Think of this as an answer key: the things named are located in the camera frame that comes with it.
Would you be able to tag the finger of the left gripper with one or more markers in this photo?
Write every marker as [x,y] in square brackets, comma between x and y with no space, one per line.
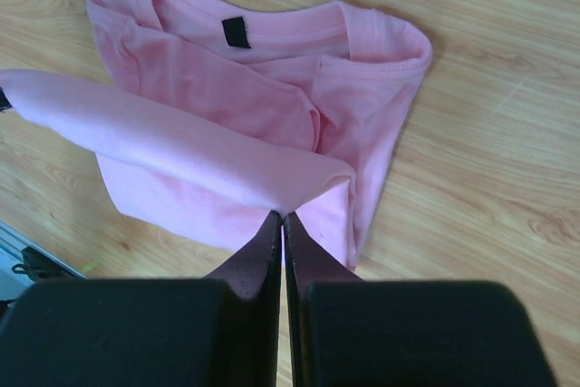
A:
[5,105]

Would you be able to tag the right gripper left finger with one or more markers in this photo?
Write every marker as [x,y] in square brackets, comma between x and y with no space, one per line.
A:
[248,325]

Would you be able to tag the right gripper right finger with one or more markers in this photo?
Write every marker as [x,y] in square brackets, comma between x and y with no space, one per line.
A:
[306,263]

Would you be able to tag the pink t-shirt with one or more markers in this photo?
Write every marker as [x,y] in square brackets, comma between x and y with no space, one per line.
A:
[218,115]

